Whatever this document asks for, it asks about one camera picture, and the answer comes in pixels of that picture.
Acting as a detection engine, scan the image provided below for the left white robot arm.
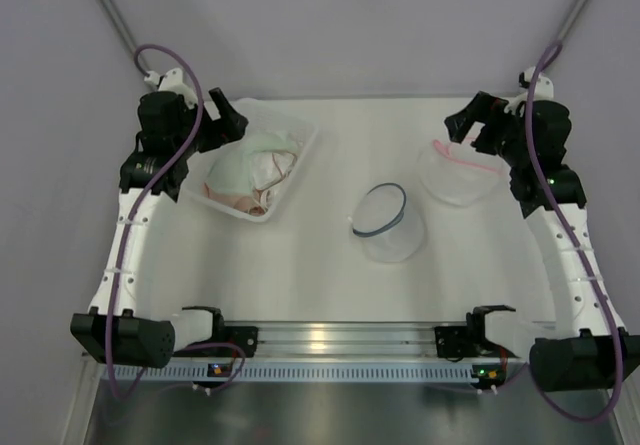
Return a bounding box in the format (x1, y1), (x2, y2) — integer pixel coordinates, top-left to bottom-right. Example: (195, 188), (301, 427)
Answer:
(70, 88), (248, 368)

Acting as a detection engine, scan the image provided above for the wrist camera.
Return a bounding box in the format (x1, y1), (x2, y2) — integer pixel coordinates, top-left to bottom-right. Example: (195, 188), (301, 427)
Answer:
(518, 67), (554, 100)
(143, 67), (196, 101)

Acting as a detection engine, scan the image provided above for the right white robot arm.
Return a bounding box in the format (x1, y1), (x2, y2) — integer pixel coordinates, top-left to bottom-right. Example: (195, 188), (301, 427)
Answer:
(444, 92), (639, 392)

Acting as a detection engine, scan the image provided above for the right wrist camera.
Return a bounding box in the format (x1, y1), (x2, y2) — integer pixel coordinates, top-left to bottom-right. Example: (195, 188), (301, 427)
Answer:
(518, 67), (554, 100)

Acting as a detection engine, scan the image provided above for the grey slotted cable duct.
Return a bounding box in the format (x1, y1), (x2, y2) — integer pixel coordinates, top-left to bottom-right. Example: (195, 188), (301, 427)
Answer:
(99, 362), (506, 382)

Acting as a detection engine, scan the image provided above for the white perforated plastic basket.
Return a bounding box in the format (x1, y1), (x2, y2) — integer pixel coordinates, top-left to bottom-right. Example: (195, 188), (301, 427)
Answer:
(180, 98), (319, 223)

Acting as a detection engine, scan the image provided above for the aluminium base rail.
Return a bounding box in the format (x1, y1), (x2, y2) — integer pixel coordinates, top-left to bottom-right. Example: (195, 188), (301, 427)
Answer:
(227, 320), (466, 361)

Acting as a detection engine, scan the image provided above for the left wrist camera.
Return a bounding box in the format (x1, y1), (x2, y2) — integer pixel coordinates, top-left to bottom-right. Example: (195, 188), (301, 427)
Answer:
(143, 67), (196, 101)

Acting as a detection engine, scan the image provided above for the pink-trimmed mesh laundry bag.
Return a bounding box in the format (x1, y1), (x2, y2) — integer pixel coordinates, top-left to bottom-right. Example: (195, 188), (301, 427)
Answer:
(417, 139), (506, 208)

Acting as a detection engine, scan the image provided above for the blue-trimmed mesh laundry bag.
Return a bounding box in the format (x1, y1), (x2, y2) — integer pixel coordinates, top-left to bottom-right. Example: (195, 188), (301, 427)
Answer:
(351, 182), (425, 263)

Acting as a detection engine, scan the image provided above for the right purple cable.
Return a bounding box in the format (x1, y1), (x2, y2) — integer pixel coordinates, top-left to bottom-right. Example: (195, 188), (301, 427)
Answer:
(522, 40), (626, 424)

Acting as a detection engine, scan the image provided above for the light green bra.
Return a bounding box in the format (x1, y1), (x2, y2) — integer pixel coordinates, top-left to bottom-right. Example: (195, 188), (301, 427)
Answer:
(205, 132), (299, 192)

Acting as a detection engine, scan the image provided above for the left aluminium frame post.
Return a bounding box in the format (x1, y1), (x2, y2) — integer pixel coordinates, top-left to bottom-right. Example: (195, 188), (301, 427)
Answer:
(97, 0), (137, 58)

